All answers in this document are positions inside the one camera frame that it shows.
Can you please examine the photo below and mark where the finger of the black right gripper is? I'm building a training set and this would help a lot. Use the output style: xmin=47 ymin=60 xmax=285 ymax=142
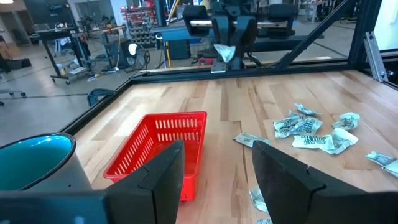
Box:
xmin=212 ymin=15 xmax=233 ymax=47
xmin=233 ymin=16 xmax=259 ymax=52

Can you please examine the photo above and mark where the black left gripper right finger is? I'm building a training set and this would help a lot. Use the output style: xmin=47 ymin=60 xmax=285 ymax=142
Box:
xmin=251 ymin=141 xmax=371 ymax=224

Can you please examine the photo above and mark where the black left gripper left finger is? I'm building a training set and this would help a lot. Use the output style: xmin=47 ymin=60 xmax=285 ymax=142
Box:
xmin=104 ymin=139 xmax=186 ymax=224

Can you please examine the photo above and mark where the blue workbench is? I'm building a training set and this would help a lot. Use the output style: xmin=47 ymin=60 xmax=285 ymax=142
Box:
xmin=150 ymin=24 xmax=215 ymax=43

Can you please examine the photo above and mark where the parts rack with red bins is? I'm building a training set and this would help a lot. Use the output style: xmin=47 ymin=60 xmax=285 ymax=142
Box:
xmin=120 ymin=4 xmax=158 ymax=48

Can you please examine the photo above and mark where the red slotted plastic basket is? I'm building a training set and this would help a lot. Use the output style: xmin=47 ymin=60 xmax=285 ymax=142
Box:
xmin=103 ymin=111 xmax=208 ymax=202

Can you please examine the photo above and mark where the dark equipment cabinet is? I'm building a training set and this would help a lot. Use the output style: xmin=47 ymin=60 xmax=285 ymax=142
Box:
xmin=104 ymin=39 xmax=133 ymax=70

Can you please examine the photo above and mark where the black wheeled workbench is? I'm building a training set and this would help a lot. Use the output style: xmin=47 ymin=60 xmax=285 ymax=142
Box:
xmin=29 ymin=26 xmax=96 ymax=85

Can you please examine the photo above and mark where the grey office chair base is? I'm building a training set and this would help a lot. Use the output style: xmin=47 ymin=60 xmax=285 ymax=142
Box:
xmin=0 ymin=88 xmax=27 ymax=106

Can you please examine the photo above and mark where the black floor case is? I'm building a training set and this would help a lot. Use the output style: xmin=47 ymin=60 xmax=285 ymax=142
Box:
xmin=0 ymin=52 xmax=32 ymax=74

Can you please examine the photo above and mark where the silver aluminium corner bracket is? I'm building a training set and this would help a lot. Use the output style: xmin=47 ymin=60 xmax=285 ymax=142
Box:
xmin=210 ymin=61 xmax=227 ymax=74
xmin=363 ymin=30 xmax=389 ymax=82

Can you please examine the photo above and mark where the black diagonal frame brace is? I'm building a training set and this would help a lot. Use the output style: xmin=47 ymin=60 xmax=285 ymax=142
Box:
xmin=275 ymin=0 xmax=349 ymax=70

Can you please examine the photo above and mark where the black wire floor fan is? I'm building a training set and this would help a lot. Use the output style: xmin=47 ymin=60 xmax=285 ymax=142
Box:
xmin=125 ymin=42 xmax=152 ymax=74

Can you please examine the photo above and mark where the black table edge frame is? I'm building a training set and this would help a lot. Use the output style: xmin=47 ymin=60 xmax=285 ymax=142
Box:
xmin=60 ymin=58 xmax=398 ymax=136

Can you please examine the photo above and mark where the black upright frame post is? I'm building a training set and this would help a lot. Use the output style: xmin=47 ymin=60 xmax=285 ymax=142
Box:
xmin=347 ymin=0 xmax=383 ymax=65

